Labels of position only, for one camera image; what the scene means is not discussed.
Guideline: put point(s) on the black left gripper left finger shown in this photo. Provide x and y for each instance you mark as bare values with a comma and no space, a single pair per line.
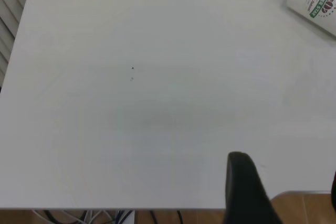
246,195

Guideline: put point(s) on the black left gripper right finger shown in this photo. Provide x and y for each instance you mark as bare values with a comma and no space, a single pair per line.
334,187

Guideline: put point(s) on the white slatted radiator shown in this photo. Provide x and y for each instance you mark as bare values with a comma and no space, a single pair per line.
10,11

